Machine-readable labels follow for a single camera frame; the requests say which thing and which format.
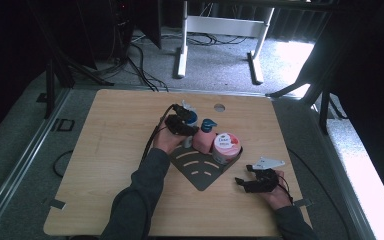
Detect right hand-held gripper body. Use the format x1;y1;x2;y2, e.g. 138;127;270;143
243;156;286;194

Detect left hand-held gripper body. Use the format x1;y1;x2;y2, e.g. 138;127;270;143
164;100;196;136

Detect pink jar with white lid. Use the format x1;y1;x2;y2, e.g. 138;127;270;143
212;132;242;166

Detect dark slotted corner shelf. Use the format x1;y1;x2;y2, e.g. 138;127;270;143
169;143;244;192

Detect person's left hand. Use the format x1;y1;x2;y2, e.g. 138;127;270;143
152;125;185;155

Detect person's right hand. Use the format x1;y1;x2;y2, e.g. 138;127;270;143
261;170;294;211

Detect black metal stand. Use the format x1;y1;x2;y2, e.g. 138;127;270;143
266;66;348;134

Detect dark computer tower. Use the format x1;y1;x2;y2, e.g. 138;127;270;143
111;0;135;61

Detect black tripod stand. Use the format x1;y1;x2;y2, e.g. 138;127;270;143
26;0;114;119

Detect thin right gripper cable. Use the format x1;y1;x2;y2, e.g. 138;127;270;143
277;174;295;204

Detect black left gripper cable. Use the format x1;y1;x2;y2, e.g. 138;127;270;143
139;103;181;164

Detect long black floor cable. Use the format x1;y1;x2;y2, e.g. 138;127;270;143
286;148;352;240

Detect black floor cable bundle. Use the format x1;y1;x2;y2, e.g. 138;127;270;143
126;43;169;93

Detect black cables under desk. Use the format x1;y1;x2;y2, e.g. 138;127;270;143
186;31;249;47

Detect white desk frame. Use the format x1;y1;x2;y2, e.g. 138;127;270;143
173;0;276;86

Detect black square floor frame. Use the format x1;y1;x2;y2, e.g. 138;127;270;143
57;118;76;133

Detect black cable loop on floor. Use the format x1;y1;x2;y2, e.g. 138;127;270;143
52;149;74;178

